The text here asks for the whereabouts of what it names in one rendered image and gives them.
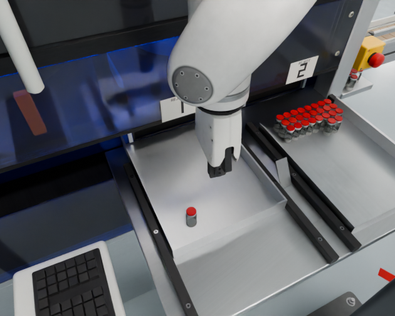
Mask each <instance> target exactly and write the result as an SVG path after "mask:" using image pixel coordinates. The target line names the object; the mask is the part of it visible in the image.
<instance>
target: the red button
mask: <svg viewBox="0 0 395 316"><path fill-rule="evenodd" d="M384 60H385V57H384V55H383V54H381V53H376V54H375V55H373V56H372V58H371V59H370V60H369V66H371V67H373V68H378V67H379V66H381V65H382V63H383V62H384Z"/></svg>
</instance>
